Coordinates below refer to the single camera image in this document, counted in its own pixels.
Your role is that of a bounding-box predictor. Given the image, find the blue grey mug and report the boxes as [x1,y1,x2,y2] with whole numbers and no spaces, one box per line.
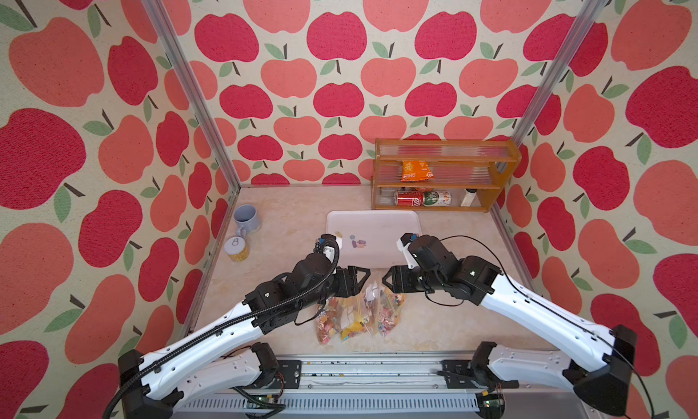
[233,204,262,237]

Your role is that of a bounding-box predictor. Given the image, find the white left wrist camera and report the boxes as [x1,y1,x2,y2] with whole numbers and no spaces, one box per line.
[314,234,342,262]

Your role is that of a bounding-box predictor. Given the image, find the white plastic tray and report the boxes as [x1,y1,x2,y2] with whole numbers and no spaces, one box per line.
[326,210,422,269]

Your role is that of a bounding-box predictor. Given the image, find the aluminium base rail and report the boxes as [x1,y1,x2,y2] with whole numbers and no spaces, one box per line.
[174,352,602,418]

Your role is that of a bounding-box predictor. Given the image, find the orange snack packet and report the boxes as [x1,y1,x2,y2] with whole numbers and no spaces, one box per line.
[401,160,434,183]

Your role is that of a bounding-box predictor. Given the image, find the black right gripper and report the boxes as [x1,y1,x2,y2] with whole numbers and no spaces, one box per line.
[379,263,441,293]

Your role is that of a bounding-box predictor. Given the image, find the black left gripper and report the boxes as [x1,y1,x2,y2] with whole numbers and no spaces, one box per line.
[299,263,373,310]

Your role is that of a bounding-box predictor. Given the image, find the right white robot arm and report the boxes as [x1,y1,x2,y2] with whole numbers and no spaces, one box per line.
[383,234,637,417]

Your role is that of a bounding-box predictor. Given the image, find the red soda can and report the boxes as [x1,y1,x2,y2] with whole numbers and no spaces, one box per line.
[393,191,425,207]

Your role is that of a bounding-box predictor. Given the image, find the green white drink can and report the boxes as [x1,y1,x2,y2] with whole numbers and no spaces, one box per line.
[424,190,452,207]

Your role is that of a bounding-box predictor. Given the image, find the poured candies pile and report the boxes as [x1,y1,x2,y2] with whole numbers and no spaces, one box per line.
[350,235,366,249]

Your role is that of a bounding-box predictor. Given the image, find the wooden shelf rack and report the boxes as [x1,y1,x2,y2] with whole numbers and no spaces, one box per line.
[371,139,522,213]

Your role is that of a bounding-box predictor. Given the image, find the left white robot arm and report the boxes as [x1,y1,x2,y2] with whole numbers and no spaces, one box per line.
[104,253,370,418]

